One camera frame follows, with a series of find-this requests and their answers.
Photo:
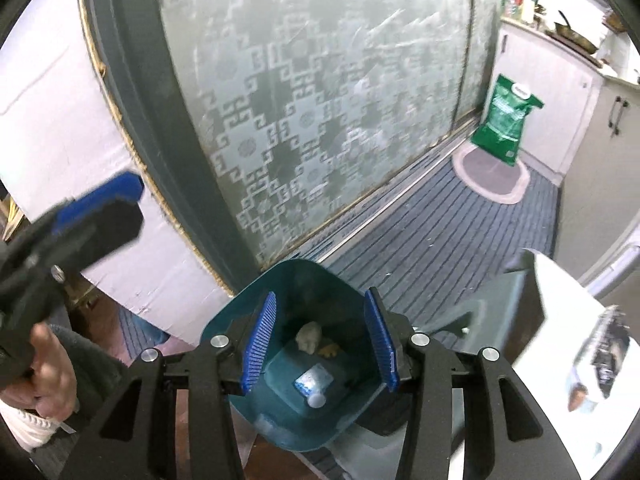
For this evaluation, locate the frying pan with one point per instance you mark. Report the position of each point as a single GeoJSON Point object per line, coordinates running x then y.
{"type": "Point", "coordinates": [575, 35]}

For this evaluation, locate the orange peel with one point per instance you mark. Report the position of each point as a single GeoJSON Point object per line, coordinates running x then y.
{"type": "Point", "coordinates": [330, 350]}

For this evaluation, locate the yellow oil bottle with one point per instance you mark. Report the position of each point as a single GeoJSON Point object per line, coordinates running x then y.
{"type": "Point", "coordinates": [527, 8]}

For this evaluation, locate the teal plastic bin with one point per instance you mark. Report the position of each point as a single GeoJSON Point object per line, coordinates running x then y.
{"type": "Point", "coordinates": [310, 280]}

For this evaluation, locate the white kitchen cabinet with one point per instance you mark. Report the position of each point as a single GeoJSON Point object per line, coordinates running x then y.
{"type": "Point", "coordinates": [550, 100]}

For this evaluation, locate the oval grey pink mat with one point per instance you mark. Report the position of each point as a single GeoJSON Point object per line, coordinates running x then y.
{"type": "Point", "coordinates": [492, 180]}

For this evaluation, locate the grey striped floor mat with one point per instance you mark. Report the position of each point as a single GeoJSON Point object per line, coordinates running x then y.
{"type": "Point", "coordinates": [425, 240]}

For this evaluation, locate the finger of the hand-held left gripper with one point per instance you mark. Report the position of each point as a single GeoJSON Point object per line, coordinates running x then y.
{"type": "Point", "coordinates": [100, 197]}
{"type": "Point", "coordinates": [105, 232]}

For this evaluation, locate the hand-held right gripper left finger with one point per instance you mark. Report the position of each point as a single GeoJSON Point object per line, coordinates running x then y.
{"type": "Point", "coordinates": [257, 350]}

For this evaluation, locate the green rice bag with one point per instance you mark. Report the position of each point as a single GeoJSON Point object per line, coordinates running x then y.
{"type": "Point", "coordinates": [505, 120]}

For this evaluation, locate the person's left forearm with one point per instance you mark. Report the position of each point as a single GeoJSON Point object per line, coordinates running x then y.
{"type": "Point", "coordinates": [27, 425]}

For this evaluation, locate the person's left hand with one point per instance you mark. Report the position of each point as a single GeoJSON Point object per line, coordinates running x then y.
{"type": "Point", "coordinates": [52, 380]}

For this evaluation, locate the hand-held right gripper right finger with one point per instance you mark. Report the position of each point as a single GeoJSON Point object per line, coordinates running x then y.
{"type": "Point", "coordinates": [382, 345]}

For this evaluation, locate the white tissue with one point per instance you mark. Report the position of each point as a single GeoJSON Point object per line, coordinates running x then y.
{"type": "Point", "coordinates": [309, 337]}

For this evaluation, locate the patterned frosted sliding door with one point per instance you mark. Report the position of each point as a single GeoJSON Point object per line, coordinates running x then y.
{"type": "Point", "coordinates": [487, 35]}
{"type": "Point", "coordinates": [300, 110]}

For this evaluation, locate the silver fridge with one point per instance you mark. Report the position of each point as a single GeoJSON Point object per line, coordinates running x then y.
{"type": "Point", "coordinates": [622, 270]}

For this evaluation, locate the small blue white pouch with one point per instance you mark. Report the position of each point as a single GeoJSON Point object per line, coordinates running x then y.
{"type": "Point", "coordinates": [312, 384]}

